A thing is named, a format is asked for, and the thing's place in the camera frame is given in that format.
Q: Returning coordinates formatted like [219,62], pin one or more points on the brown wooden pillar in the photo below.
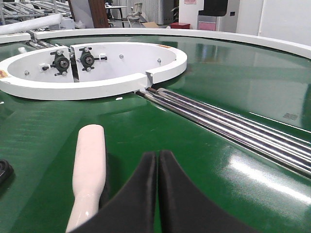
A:
[98,13]

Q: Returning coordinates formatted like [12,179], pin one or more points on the beige hand broom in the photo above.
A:
[89,175]

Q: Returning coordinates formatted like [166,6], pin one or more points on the green conveyor belt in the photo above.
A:
[271,87]

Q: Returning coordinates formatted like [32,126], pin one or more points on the right black bearing block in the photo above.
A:
[87,59]

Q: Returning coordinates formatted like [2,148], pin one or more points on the silver black water dispenser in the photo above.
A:
[219,15]

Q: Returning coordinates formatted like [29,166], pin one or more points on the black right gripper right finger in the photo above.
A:
[184,208]

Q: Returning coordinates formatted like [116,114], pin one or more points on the black bearing block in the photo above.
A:
[87,59]
[61,63]

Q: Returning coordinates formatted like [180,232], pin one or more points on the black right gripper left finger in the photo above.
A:
[132,209]

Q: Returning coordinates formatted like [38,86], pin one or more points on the white outer rim left segment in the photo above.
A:
[9,38]

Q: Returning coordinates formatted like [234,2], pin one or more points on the cardboard box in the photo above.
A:
[150,25]

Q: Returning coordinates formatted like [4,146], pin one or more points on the red bin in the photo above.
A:
[178,25]

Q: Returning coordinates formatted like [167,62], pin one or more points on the grey roller conveyor rack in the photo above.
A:
[21,10]

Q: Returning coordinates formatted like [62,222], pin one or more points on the white folding chair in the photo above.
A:
[135,14]

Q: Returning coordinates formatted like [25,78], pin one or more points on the left black bearing block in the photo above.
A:
[61,63]

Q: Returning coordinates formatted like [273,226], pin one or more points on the white foam roll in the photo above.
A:
[31,24]

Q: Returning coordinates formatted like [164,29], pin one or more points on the chrome roller strip right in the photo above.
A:
[284,149]

